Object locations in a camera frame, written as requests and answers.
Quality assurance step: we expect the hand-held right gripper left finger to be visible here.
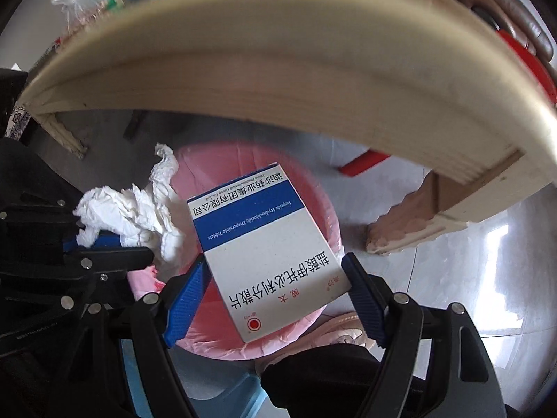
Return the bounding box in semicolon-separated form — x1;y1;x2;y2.
83;255;211;418

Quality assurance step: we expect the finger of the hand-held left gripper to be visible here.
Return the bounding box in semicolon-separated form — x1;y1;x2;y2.
61;233;156;289
0;198;83;239

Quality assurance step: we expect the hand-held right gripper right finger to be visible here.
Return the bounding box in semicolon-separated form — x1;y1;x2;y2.
342;253;509;418

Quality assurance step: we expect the white tissue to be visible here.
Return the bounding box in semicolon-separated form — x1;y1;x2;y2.
74;143;188;266

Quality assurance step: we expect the white and blue medicine box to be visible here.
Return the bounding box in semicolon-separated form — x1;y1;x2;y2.
187;163;353;344

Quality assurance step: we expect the pink paper plate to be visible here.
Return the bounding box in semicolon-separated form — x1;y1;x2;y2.
131;141;346;360

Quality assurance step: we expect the pink shoe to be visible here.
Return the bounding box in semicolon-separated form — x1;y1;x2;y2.
300;311;377;351

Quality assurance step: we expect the patterned cloth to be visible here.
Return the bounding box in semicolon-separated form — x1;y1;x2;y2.
6;102;34;140

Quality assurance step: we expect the light blue plastic stool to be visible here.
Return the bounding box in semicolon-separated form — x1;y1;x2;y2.
122;335;279;418

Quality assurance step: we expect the red plastic stool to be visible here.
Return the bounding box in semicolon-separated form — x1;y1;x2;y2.
342;150;391;177

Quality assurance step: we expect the clear plastic bag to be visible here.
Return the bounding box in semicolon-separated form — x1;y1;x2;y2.
52;0;115;39

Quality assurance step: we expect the cream wooden table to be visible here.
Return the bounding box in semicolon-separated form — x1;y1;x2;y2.
19;0;557;256

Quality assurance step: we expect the red round stool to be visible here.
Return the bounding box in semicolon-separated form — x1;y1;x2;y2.
496;30;557;106

